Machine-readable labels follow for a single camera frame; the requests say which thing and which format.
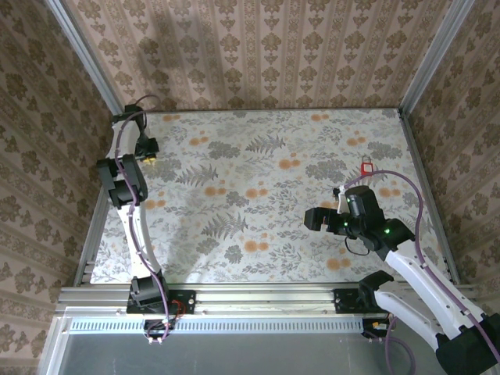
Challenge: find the floral patterned table cover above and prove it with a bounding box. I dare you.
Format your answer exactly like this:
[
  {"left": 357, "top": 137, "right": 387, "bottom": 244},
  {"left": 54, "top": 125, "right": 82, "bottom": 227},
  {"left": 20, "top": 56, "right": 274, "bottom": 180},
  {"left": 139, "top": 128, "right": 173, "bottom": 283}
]
[{"left": 88, "top": 108, "right": 451, "bottom": 284}]

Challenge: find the grey metal panel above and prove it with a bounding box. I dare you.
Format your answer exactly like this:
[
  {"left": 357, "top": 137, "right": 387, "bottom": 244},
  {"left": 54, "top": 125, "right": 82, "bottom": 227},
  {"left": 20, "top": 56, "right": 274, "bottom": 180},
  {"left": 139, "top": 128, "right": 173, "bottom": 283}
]
[{"left": 37, "top": 312, "right": 489, "bottom": 375}]

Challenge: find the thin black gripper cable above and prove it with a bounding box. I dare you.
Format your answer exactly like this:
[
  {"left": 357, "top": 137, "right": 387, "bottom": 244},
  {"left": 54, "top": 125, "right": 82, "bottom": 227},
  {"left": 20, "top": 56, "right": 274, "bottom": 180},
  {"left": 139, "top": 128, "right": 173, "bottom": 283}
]
[{"left": 343, "top": 234, "right": 372, "bottom": 257}]

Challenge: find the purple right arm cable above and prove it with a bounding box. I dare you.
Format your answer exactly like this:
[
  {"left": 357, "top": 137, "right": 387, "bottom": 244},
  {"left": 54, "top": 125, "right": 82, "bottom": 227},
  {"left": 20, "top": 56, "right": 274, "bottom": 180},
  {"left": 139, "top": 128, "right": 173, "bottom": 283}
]
[{"left": 343, "top": 170, "right": 500, "bottom": 375}]

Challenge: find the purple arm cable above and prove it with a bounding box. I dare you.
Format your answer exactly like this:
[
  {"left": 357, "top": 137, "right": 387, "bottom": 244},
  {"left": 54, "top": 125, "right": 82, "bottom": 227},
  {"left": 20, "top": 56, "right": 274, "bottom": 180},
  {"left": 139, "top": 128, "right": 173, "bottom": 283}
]
[
  {"left": 343, "top": 170, "right": 500, "bottom": 375},
  {"left": 112, "top": 93, "right": 180, "bottom": 345}
]

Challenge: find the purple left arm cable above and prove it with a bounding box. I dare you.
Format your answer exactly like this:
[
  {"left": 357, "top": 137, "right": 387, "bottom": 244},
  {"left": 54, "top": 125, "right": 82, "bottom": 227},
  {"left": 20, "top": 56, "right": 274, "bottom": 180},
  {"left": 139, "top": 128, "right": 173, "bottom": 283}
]
[{"left": 112, "top": 93, "right": 180, "bottom": 345}]

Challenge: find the aluminium table side rail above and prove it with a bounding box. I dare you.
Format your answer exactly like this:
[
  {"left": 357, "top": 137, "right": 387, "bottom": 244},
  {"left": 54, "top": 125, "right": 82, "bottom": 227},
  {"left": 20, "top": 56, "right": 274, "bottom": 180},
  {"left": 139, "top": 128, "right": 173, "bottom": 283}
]
[
  {"left": 73, "top": 116, "right": 132, "bottom": 288},
  {"left": 398, "top": 110, "right": 461, "bottom": 285}
]

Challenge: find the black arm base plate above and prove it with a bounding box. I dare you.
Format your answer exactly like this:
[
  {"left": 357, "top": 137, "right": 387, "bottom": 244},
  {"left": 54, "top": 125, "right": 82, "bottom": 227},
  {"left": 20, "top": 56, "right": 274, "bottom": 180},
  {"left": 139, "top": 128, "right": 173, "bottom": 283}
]
[
  {"left": 333, "top": 287, "right": 391, "bottom": 315},
  {"left": 125, "top": 289, "right": 197, "bottom": 316}
]

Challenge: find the long aluminium mounting rail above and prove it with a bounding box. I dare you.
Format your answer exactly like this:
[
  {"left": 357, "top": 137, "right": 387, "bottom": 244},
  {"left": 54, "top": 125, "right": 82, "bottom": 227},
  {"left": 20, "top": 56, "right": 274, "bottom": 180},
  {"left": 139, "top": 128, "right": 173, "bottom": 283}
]
[{"left": 56, "top": 284, "right": 480, "bottom": 316}]

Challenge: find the aluminium frame post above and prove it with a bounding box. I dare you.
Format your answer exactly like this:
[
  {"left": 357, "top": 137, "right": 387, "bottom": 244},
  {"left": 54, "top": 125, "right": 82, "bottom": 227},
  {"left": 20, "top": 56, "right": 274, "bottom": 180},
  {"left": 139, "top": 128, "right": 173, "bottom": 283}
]
[
  {"left": 43, "top": 0, "right": 129, "bottom": 125},
  {"left": 397, "top": 0, "right": 477, "bottom": 118}
]

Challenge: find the black cable connector block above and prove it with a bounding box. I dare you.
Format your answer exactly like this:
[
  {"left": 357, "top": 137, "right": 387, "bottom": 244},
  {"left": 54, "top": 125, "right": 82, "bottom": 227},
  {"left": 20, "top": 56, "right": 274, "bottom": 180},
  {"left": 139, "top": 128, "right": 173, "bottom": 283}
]
[
  {"left": 361, "top": 318, "right": 391, "bottom": 340},
  {"left": 143, "top": 318, "right": 177, "bottom": 345}
]

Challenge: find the slotted grey cable duct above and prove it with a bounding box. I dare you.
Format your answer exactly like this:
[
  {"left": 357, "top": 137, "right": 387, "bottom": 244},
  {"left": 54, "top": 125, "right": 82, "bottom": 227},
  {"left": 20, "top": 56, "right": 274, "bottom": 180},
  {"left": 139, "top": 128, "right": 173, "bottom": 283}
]
[{"left": 69, "top": 316, "right": 365, "bottom": 334}]

